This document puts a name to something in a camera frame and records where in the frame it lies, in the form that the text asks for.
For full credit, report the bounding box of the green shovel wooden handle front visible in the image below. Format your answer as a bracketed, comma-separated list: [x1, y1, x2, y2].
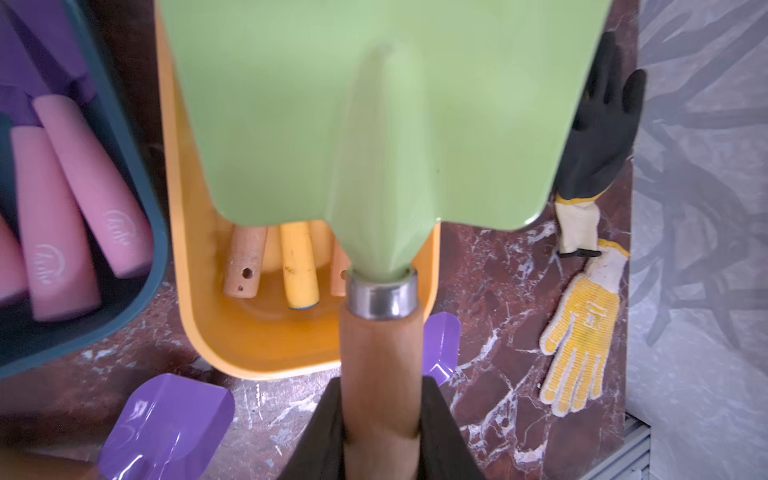
[223, 226, 268, 299]

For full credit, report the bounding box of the black rubber glove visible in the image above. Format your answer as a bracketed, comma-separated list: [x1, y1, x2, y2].
[554, 32, 647, 257]

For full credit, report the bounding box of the yellow dotted work glove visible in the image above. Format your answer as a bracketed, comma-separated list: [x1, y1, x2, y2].
[539, 240, 630, 417]

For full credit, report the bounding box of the purple pointed shovel pink handle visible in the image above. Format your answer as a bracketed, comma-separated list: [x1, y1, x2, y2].
[9, 1, 154, 279]

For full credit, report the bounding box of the dark teal storage box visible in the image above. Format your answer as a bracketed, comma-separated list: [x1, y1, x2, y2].
[1, 1, 170, 378]

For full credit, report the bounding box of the purple square shovel pink handle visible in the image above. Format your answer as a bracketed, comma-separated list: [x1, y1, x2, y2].
[98, 374, 235, 480]

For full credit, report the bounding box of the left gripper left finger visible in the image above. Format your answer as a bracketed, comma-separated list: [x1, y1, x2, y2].
[279, 377, 345, 480]

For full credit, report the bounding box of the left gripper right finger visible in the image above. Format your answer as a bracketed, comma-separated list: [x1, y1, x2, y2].
[418, 376, 485, 479]

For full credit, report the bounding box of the green shovel yellow handle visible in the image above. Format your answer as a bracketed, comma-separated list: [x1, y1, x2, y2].
[279, 222, 320, 310]

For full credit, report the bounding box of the yellow storage box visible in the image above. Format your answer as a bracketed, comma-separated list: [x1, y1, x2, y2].
[156, 1, 440, 380]

